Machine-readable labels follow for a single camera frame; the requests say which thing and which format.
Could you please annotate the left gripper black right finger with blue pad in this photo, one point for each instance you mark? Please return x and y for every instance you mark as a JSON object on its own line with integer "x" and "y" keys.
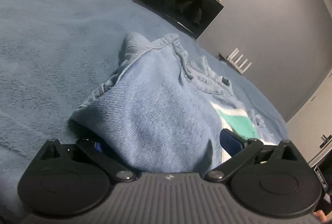
{"x": 271, "y": 180}

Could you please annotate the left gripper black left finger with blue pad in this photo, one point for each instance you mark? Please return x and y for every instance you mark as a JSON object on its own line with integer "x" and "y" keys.
{"x": 71, "y": 179}

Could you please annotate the light blue denim jacket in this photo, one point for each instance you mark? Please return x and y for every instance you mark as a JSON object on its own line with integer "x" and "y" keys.
{"x": 162, "y": 111}

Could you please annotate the dark clothes pile in wardrobe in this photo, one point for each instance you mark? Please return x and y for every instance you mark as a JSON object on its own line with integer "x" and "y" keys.
{"x": 323, "y": 172}

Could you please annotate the person's hand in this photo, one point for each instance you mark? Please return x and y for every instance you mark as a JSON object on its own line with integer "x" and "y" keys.
{"x": 320, "y": 215}

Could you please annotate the white wardrobe door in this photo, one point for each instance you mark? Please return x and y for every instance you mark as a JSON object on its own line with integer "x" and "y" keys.
{"x": 310, "y": 128}

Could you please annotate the white router with antennas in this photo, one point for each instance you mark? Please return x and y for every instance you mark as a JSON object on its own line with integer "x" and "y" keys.
{"x": 236, "y": 60}

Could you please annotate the blue fleece bed blanket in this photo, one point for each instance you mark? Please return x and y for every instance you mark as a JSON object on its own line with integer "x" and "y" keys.
{"x": 54, "y": 54}

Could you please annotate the black wall television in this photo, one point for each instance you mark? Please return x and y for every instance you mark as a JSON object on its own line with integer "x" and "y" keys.
{"x": 194, "y": 16}

